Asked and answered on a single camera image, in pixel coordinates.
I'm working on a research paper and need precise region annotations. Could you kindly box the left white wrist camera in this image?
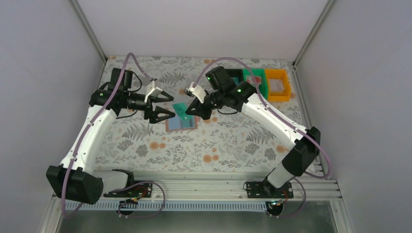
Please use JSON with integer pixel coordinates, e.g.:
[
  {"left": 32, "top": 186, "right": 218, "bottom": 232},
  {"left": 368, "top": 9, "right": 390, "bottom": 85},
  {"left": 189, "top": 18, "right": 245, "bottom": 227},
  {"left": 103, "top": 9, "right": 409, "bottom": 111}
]
[{"left": 144, "top": 80, "right": 163, "bottom": 103}]

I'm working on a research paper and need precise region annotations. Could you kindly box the floral table mat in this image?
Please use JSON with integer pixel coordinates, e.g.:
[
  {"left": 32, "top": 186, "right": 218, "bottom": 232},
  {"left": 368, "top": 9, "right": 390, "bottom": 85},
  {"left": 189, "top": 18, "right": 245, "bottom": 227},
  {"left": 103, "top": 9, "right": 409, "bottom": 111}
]
[{"left": 95, "top": 57, "right": 304, "bottom": 172}]

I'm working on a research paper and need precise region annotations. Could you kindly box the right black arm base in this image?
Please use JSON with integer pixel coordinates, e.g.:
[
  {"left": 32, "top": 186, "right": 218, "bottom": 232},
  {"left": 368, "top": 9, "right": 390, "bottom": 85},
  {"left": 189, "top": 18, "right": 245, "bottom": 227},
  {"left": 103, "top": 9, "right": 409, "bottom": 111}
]
[{"left": 242, "top": 178, "right": 294, "bottom": 217}]

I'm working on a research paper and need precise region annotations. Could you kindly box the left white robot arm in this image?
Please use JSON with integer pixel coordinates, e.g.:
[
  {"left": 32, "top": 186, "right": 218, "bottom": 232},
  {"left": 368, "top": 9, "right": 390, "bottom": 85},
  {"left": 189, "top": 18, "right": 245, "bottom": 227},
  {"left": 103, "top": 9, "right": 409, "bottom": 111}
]
[{"left": 46, "top": 68, "right": 175, "bottom": 204}]

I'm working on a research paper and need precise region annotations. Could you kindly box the aluminium mounting rail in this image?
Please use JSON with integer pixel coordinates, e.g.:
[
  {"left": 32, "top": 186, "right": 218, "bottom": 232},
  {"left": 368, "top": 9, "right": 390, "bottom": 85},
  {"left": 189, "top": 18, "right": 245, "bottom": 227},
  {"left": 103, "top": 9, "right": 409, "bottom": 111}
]
[{"left": 51, "top": 171, "right": 343, "bottom": 202}]

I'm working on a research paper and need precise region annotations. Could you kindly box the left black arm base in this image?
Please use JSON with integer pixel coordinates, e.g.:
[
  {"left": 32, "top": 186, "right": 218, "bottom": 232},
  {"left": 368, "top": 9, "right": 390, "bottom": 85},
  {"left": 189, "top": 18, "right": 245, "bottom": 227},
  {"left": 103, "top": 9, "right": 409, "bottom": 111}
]
[{"left": 102, "top": 169, "right": 153, "bottom": 208}]

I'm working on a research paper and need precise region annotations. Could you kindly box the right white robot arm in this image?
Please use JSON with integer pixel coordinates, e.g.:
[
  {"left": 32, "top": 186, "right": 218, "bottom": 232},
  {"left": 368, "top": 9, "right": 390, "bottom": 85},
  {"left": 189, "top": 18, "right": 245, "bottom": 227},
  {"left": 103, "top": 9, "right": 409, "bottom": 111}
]
[{"left": 185, "top": 66, "right": 321, "bottom": 188}]

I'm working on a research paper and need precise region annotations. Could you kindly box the orange plastic bin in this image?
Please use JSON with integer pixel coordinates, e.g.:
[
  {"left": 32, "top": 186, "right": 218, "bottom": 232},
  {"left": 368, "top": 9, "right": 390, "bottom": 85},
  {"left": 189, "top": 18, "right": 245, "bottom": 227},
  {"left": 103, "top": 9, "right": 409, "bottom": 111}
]
[{"left": 265, "top": 69, "right": 292, "bottom": 102}]

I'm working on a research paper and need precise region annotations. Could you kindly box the white card in orange bin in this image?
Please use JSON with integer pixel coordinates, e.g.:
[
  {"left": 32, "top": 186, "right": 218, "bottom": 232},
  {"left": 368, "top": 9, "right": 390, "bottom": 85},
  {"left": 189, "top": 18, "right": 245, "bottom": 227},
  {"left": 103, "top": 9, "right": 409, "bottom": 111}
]
[{"left": 268, "top": 79, "right": 284, "bottom": 93}]

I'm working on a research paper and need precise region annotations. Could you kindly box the white red card in green bin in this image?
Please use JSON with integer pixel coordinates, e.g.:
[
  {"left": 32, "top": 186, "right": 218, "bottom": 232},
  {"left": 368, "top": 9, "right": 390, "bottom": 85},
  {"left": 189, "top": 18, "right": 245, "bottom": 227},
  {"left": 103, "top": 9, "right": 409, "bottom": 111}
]
[{"left": 245, "top": 75, "right": 261, "bottom": 87}]

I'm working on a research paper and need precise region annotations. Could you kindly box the orange leather card holder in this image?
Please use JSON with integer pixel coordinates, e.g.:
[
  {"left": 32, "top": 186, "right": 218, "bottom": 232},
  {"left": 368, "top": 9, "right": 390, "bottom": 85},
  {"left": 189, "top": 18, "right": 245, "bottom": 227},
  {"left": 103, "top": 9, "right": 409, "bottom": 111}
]
[{"left": 165, "top": 116, "right": 198, "bottom": 132}]

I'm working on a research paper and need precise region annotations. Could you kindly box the green plastic bin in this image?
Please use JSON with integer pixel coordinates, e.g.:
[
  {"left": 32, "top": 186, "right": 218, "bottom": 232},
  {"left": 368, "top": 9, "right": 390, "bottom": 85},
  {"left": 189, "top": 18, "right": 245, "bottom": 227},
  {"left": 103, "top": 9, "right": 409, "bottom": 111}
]
[{"left": 242, "top": 68, "right": 269, "bottom": 99}]

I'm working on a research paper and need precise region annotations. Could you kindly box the black plastic bin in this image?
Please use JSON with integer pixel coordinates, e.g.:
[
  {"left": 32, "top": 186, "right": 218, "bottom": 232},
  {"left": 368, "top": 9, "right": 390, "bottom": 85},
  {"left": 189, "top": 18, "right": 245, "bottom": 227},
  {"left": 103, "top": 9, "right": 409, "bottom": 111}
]
[{"left": 226, "top": 68, "right": 244, "bottom": 85}]

